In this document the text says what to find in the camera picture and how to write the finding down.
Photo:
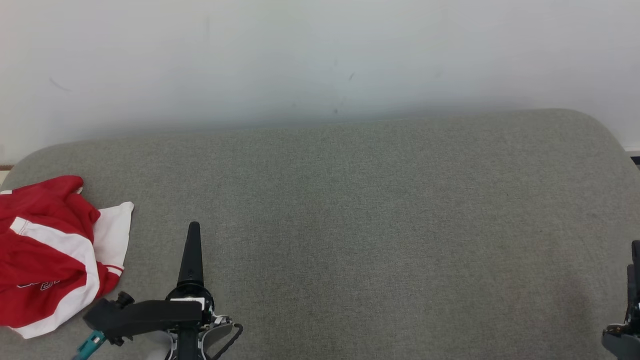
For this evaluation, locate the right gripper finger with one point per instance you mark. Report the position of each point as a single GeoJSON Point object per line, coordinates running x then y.
{"type": "Point", "coordinates": [635, 290]}

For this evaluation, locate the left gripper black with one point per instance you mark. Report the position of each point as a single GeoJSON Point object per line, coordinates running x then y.
{"type": "Point", "coordinates": [207, 310]}

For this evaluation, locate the red white jersey shirt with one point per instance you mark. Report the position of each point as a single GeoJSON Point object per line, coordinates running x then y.
{"type": "Point", "coordinates": [112, 235]}

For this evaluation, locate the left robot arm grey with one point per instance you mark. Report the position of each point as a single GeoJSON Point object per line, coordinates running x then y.
{"type": "Point", "coordinates": [220, 332]}

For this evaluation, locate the grey fabric sofa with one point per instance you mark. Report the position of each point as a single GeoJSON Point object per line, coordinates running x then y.
{"type": "Point", "coordinates": [350, 225]}

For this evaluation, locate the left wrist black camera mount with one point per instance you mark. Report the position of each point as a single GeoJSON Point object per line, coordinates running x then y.
{"type": "Point", "coordinates": [145, 315]}

